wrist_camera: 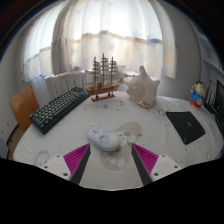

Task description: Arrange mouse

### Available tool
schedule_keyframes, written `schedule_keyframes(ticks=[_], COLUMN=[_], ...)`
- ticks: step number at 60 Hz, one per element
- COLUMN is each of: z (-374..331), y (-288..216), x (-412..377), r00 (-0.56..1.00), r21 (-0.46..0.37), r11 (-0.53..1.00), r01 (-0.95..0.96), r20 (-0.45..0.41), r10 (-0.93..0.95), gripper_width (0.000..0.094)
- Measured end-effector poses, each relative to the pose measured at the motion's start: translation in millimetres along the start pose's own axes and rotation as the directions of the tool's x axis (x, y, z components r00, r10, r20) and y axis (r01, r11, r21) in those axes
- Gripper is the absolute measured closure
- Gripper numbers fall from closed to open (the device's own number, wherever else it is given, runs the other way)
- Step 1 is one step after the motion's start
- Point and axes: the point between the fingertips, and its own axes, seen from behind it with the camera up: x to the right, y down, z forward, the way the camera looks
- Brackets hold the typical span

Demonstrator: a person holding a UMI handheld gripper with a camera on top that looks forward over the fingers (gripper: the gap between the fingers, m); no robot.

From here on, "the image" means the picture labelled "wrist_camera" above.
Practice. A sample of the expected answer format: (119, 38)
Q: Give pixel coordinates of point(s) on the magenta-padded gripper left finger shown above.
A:
(58, 165)

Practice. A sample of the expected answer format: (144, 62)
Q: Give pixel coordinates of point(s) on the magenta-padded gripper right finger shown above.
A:
(163, 165)

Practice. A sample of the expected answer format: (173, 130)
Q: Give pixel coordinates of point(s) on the white cartoon-print computer mouse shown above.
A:
(103, 138)

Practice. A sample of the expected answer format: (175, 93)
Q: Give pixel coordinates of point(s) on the black mouse pad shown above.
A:
(185, 126)

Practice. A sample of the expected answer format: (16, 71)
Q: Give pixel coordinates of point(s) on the white cartoon-print tablecloth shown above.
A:
(143, 123)

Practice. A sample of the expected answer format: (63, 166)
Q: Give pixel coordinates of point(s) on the black mechanical keyboard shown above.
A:
(56, 110)

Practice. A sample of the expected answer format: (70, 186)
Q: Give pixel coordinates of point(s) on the orange wooden chair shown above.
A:
(23, 106)

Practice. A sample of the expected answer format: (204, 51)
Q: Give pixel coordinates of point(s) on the large white conch shell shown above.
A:
(143, 90)

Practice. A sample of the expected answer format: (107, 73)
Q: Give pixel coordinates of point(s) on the cartoon boy figurine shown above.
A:
(198, 95)

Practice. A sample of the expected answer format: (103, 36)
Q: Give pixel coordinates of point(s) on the black router with antennas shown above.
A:
(210, 101)

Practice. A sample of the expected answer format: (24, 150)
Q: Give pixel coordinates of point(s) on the white radiator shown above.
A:
(63, 83)

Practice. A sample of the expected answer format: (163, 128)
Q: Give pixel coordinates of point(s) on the black monitor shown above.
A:
(220, 98)

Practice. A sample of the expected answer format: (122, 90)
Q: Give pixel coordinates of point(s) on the wooden model sailing ship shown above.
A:
(101, 88)

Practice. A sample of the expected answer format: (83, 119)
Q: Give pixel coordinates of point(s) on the white shelf unit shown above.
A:
(211, 60)

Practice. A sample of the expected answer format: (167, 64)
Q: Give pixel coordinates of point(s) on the sheer white star-print curtain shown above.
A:
(110, 36)

